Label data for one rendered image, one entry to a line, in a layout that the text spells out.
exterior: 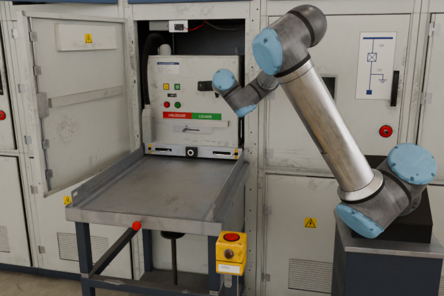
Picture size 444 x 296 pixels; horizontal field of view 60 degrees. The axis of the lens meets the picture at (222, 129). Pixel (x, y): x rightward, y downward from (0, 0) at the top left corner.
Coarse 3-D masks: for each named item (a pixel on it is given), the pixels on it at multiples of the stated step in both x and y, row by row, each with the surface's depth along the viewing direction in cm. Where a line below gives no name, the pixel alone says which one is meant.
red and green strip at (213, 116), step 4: (164, 112) 203; (168, 112) 202; (172, 112) 202; (176, 112) 202; (180, 112) 201; (184, 112) 201; (188, 112) 200; (192, 112) 200; (164, 116) 204; (168, 116) 203; (172, 116) 202; (176, 116) 202; (180, 116) 202; (184, 116) 201; (188, 116) 201; (192, 116) 200; (196, 116) 200; (200, 116) 199; (204, 116) 199; (208, 116) 198; (212, 116) 198; (216, 116) 197; (220, 116) 197
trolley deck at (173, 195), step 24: (144, 168) 191; (168, 168) 191; (192, 168) 191; (216, 168) 190; (120, 192) 161; (144, 192) 161; (168, 192) 161; (192, 192) 161; (216, 192) 161; (240, 192) 173; (72, 216) 148; (96, 216) 145; (120, 216) 143; (144, 216) 141; (168, 216) 139; (192, 216) 139
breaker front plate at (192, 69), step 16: (192, 64) 194; (208, 64) 192; (224, 64) 190; (160, 80) 200; (176, 80) 198; (192, 80) 196; (208, 80) 194; (160, 96) 202; (176, 96) 200; (192, 96) 198; (208, 96) 196; (160, 112) 204; (208, 112) 198; (224, 112) 196; (160, 128) 206; (176, 128) 203; (208, 128) 200; (224, 128) 198; (176, 144) 206; (192, 144) 204; (208, 144) 202; (224, 144) 200
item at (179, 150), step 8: (160, 144) 206; (168, 144) 206; (160, 152) 208; (168, 152) 206; (176, 152) 205; (184, 152) 204; (200, 152) 202; (208, 152) 201; (216, 152) 201; (224, 152) 200; (240, 152) 198
